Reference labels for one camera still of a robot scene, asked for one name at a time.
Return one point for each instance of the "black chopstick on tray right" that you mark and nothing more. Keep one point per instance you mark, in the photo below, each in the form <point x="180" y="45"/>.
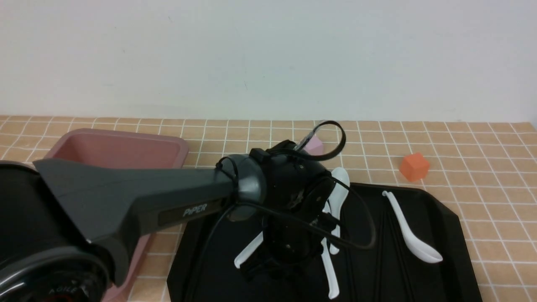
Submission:
<point x="402" y="285"/>

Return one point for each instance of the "white spoon lower left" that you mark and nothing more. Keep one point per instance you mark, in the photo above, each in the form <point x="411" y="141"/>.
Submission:
<point x="244" y="255"/>

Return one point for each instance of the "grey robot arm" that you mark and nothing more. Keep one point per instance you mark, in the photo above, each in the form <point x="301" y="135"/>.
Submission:
<point x="69" y="230"/>

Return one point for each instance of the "orange cube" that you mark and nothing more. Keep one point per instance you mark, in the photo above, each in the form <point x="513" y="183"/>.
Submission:
<point x="414" y="167"/>

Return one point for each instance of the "white spoon upright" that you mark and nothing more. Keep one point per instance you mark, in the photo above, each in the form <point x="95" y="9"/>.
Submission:
<point x="334" y="203"/>

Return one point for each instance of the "white spoon centre long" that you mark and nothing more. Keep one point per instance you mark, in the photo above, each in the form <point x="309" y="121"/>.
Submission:
<point x="333" y="287"/>

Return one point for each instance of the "white spoon right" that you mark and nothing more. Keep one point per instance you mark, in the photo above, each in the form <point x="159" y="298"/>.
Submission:
<point x="419" y="248"/>

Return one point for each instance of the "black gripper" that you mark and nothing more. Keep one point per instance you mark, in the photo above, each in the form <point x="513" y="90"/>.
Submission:
<point x="296" y="187"/>

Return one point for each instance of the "black plastic tray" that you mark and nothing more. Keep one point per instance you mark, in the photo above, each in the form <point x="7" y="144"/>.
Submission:
<point x="363" y="276"/>

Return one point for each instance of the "pink cube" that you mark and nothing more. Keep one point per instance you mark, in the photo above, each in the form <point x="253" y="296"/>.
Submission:
<point x="314" y="146"/>

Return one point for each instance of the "pink plastic bin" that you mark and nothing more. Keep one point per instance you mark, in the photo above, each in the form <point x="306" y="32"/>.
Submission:
<point x="120" y="149"/>

